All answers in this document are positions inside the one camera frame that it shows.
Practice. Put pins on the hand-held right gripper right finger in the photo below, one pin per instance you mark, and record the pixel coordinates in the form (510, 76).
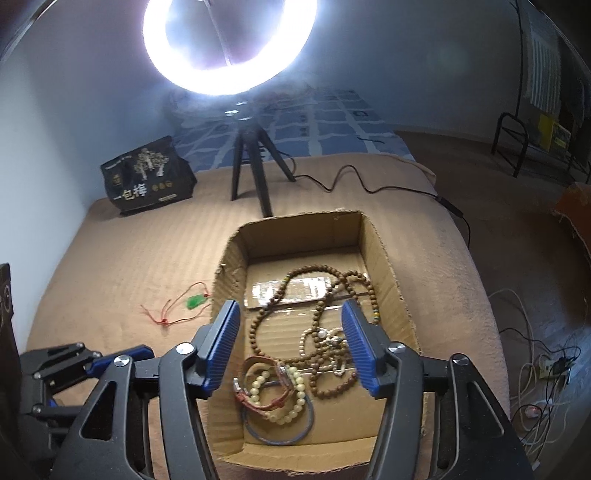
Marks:
(360, 350)

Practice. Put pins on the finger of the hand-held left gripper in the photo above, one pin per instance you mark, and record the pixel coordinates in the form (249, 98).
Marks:
(104, 364)
(60, 410)

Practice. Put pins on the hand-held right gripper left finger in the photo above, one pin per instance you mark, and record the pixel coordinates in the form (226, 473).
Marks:
(219, 350)

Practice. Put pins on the thin grey bangle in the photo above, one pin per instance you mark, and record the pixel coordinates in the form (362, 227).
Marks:
(277, 441)

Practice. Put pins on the cardboard box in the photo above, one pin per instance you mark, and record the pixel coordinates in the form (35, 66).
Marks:
(295, 249)

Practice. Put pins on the black snack bag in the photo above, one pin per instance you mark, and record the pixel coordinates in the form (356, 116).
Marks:
(152, 184)

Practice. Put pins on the black tripod stand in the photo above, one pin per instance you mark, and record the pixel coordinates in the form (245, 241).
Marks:
(256, 175)

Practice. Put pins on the white power strip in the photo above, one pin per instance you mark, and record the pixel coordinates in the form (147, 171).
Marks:
(549, 367)

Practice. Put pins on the blue patterned blanket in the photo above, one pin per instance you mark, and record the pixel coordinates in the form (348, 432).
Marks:
(332, 124)

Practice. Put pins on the orange covered low table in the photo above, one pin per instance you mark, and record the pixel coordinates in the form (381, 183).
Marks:
(577, 207)

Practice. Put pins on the yellow box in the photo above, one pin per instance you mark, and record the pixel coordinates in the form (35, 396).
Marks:
(551, 134)

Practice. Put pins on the dark hanging clothes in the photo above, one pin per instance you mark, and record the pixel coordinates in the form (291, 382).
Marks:
(577, 101)

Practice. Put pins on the black clothes rack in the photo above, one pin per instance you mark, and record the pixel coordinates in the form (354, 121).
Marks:
(522, 60)

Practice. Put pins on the striped hanging towel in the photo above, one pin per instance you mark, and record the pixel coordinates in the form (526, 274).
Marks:
(542, 69)

